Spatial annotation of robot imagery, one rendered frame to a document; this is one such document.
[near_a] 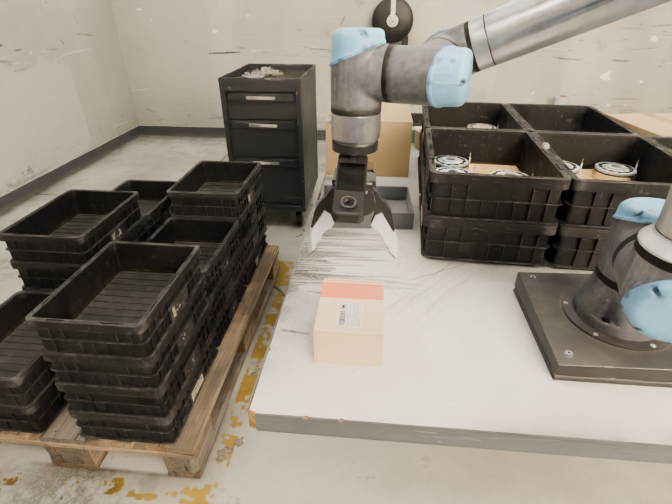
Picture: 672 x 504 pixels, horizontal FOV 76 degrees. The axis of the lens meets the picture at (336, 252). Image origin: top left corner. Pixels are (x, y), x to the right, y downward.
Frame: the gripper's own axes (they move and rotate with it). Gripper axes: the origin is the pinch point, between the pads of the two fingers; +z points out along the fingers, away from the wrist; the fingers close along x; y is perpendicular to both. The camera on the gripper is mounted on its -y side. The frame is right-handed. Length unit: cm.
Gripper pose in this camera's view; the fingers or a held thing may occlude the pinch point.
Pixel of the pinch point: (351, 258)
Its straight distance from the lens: 74.7
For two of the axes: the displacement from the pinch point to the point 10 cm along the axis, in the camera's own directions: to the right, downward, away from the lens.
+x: -10.0, -0.5, 0.8
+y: 0.9, -5.0, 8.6
